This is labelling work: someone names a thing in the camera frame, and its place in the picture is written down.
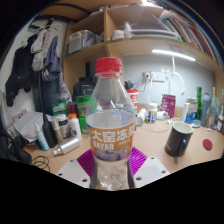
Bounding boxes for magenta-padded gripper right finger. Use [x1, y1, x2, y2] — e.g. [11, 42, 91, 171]
[127, 146, 171, 190]

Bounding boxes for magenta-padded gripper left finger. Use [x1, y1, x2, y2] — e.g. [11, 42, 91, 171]
[55, 147, 98, 190]

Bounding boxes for clear bottle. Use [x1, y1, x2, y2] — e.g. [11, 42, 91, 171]
[85, 56, 137, 191]

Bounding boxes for silver spray can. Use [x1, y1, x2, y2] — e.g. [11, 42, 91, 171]
[53, 137, 81, 157]

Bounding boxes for black mug, white inside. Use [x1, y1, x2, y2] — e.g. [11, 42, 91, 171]
[164, 121, 194, 164]

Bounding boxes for white and blue tube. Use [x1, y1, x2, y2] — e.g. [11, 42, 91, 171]
[33, 122, 50, 152]

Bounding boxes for black slim bottle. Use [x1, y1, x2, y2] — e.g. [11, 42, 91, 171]
[42, 114, 58, 149]

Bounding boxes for white pill bottle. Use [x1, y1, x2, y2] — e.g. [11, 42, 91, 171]
[136, 107, 148, 127]

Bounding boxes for white jar, blue label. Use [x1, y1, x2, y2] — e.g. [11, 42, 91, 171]
[146, 103, 158, 124]

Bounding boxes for white charger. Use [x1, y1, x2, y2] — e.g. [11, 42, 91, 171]
[156, 110, 168, 121]

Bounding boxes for green canister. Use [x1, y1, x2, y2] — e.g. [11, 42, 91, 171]
[76, 95, 93, 135]

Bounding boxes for flat round red coaster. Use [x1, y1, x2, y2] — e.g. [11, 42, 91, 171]
[202, 138, 214, 151]

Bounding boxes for crumpled white plastic bag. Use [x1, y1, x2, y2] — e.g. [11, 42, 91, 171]
[13, 111, 56, 143]

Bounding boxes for black bag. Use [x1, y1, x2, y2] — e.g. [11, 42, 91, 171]
[0, 127, 33, 164]

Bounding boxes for magenta pouch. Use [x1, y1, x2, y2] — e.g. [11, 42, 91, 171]
[161, 93, 177, 120]

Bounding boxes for white and blue box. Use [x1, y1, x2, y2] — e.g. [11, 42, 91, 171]
[181, 97, 198, 124]

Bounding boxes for red and white canister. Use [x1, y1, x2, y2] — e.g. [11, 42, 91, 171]
[125, 88, 139, 112]

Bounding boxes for green glass bottle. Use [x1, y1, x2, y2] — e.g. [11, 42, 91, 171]
[195, 86, 203, 121]

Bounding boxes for black box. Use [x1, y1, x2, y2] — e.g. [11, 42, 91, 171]
[72, 77, 98, 101]

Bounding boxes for white power strip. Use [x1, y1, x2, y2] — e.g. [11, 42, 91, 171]
[143, 70, 167, 83]

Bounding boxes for dark hanging clothes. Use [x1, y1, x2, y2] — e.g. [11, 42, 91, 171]
[4, 19, 73, 113]

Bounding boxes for white light bar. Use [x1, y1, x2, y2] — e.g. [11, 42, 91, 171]
[151, 49, 197, 62]

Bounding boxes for black hair ties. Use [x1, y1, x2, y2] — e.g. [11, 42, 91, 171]
[31, 155, 51, 173]

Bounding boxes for thick white cable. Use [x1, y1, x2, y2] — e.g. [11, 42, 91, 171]
[165, 56, 186, 98]

